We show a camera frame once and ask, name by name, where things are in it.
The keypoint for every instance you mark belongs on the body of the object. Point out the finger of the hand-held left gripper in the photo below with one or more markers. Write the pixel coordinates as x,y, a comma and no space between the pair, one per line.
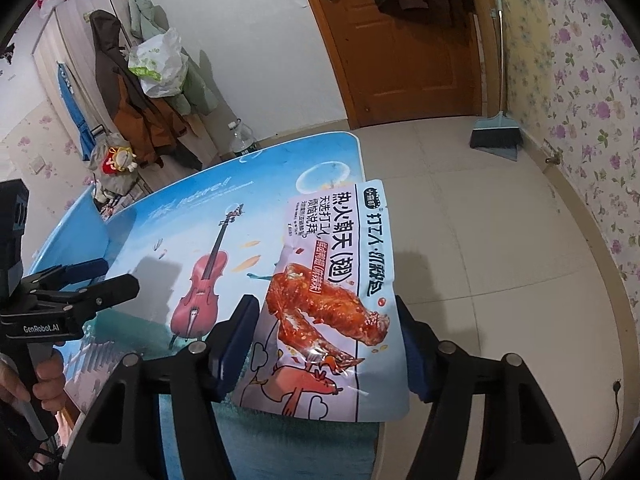
80,270
110,290

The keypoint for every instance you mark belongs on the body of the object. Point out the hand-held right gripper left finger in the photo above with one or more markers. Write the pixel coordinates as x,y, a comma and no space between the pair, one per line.
235,347

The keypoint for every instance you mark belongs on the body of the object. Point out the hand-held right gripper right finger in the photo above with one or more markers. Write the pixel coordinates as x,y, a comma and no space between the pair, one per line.
416,365

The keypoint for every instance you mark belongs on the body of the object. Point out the chicken wing snack packet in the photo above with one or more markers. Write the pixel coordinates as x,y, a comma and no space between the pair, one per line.
330,270

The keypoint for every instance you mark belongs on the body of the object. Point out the person's left hand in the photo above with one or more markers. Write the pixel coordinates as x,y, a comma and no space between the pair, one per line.
50,380

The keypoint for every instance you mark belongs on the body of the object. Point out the beige hanging bag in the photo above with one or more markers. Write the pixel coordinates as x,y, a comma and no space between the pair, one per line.
110,182

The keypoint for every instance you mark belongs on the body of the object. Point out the red yellow plush toy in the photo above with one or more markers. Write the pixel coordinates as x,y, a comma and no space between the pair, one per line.
120,160

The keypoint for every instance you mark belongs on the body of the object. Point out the blue hanging garment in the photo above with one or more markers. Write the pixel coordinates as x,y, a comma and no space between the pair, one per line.
75,110

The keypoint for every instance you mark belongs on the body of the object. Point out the brown orange hanging jacket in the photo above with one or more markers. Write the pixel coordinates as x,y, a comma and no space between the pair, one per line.
135,120

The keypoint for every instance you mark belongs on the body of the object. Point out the large clear water bottle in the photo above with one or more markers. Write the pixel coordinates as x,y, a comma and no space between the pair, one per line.
242,140

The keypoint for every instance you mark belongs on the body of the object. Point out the pale green hanging garment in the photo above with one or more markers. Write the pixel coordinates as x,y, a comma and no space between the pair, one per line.
197,95

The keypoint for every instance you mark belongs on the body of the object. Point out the white green plastic bag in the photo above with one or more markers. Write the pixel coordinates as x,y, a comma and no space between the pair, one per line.
157,65

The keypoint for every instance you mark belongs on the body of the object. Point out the light wooden wardrobe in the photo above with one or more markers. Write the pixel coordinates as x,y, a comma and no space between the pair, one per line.
75,25

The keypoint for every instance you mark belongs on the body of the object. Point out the broom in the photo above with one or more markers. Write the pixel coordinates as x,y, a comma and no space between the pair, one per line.
487,142

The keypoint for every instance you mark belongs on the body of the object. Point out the brass door stopper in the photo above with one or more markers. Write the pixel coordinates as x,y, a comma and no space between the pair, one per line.
551,160

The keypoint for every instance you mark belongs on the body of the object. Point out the teal dustpan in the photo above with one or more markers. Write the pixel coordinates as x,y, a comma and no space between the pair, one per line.
500,125

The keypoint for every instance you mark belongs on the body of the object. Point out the brown wooden door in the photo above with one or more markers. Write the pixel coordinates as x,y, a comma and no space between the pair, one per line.
400,60

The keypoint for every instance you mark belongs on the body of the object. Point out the white wall switch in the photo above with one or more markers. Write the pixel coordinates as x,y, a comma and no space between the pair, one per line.
37,164

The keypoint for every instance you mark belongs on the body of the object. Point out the black wall plug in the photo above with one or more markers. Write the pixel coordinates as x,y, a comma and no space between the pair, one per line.
618,386

